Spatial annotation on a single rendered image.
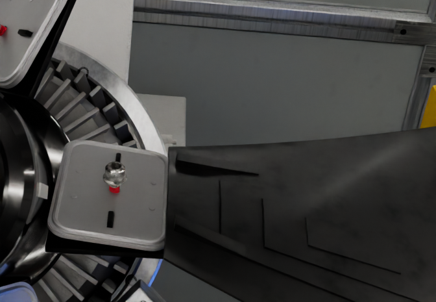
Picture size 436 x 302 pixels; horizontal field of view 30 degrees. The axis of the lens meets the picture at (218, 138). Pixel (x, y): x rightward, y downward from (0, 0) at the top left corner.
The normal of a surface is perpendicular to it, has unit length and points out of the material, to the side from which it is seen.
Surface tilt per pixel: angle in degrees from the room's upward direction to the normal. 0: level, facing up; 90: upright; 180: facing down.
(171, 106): 0
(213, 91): 90
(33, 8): 48
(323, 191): 8
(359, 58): 90
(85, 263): 53
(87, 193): 7
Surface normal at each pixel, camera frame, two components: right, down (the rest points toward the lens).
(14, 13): -0.61, -0.46
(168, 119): 0.11, -0.83
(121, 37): 0.09, -0.11
